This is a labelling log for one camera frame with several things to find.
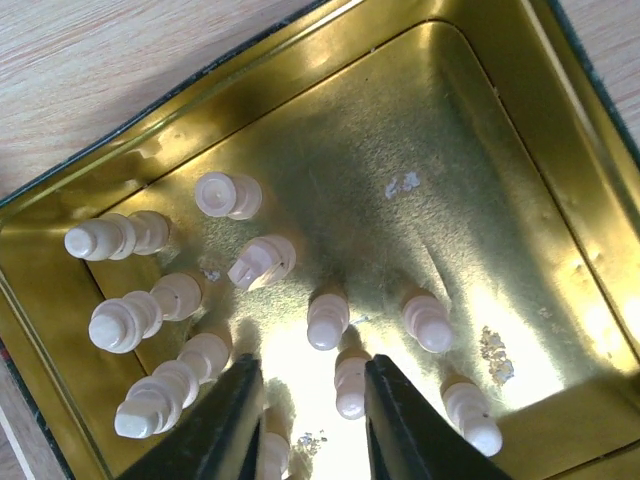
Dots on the white chess pawn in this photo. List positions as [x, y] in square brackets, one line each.
[426, 320]
[116, 237]
[349, 382]
[328, 317]
[468, 409]

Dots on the white chess rook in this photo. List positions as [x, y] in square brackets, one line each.
[218, 195]

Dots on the white chess bishop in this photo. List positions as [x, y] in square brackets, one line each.
[118, 325]

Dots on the white chess king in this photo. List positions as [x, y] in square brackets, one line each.
[274, 449]

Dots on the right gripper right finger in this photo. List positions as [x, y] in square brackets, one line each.
[407, 438]

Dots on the white chess queen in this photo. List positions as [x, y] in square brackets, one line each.
[154, 404]

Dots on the gold tin with white pieces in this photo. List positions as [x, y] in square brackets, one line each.
[457, 147]

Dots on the white chess knight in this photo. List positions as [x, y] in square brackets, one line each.
[262, 262]

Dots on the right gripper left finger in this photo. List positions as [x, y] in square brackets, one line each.
[220, 438]

